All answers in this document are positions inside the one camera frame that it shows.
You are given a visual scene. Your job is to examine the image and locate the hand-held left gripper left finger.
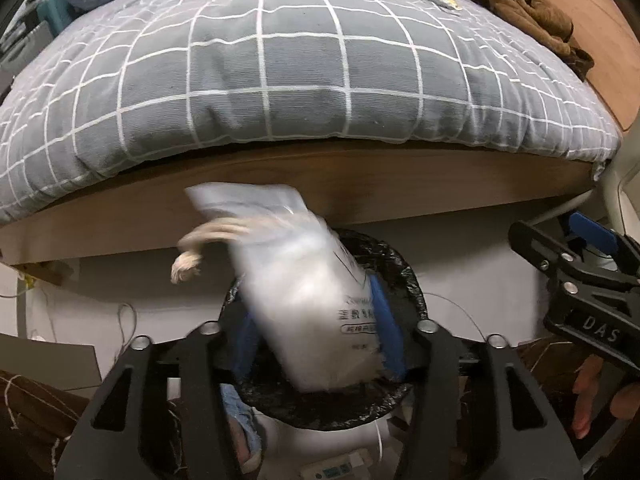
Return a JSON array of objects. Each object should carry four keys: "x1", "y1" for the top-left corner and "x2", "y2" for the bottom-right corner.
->
[{"x1": 55, "y1": 310, "x2": 261, "y2": 480}]

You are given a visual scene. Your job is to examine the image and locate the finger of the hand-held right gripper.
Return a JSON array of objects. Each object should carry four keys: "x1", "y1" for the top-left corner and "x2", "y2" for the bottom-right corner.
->
[
  {"x1": 567, "y1": 211, "x2": 640, "y2": 278},
  {"x1": 509, "y1": 221, "x2": 585, "y2": 277}
]

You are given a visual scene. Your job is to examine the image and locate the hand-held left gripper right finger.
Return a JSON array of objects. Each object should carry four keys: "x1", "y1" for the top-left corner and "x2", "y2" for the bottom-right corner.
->
[{"x1": 372, "y1": 282, "x2": 583, "y2": 480}]

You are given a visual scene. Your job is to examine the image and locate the black lined trash bin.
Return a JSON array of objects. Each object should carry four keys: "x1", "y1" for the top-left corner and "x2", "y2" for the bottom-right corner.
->
[{"x1": 220, "y1": 227, "x2": 430, "y2": 431}]

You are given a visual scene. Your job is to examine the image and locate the white plastic bag with rope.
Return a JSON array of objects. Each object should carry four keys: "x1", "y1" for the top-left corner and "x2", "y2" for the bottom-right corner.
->
[{"x1": 170, "y1": 182, "x2": 388, "y2": 393}]

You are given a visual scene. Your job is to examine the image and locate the person's right hand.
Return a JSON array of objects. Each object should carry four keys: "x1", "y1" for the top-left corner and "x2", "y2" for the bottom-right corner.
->
[{"x1": 570, "y1": 355, "x2": 640, "y2": 441}]

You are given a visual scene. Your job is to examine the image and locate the white bar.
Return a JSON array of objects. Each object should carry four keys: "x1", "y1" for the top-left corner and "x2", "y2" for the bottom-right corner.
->
[{"x1": 530, "y1": 192, "x2": 593, "y2": 226}]

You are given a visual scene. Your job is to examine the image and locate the white cabinet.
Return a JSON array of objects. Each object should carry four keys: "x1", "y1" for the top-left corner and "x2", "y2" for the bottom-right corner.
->
[{"x1": 592, "y1": 145, "x2": 640, "y2": 266}]

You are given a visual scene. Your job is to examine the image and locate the blue slipper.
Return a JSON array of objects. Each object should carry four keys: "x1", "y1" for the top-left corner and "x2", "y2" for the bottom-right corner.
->
[{"x1": 222, "y1": 385, "x2": 263, "y2": 466}]

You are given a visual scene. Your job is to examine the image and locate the white power strip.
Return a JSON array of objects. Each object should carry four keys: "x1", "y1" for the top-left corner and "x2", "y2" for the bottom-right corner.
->
[{"x1": 300, "y1": 452, "x2": 373, "y2": 480}]

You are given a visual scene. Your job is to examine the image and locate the grey cardboard sheet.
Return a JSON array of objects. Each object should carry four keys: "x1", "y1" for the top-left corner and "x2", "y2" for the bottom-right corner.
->
[{"x1": 0, "y1": 332, "x2": 103, "y2": 391}]

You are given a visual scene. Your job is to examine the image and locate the person's left leg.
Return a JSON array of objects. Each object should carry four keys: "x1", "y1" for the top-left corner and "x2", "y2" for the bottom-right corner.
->
[{"x1": 0, "y1": 370, "x2": 101, "y2": 480}]

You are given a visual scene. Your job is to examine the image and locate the brown fleece coat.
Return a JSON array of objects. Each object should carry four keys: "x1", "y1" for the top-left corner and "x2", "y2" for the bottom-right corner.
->
[{"x1": 457, "y1": 0, "x2": 596, "y2": 81}]

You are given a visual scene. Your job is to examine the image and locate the grey checked blanket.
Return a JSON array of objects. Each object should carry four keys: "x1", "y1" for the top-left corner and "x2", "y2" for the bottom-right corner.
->
[{"x1": 0, "y1": 0, "x2": 623, "y2": 226}]

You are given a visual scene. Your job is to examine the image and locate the teal suitcase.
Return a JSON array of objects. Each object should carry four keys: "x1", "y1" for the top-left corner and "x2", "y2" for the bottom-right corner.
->
[{"x1": 37, "y1": 0, "x2": 81, "y2": 36}]

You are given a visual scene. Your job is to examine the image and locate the wooden bed frame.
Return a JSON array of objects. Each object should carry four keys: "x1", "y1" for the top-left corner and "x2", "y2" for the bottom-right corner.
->
[{"x1": 0, "y1": 142, "x2": 601, "y2": 286}]

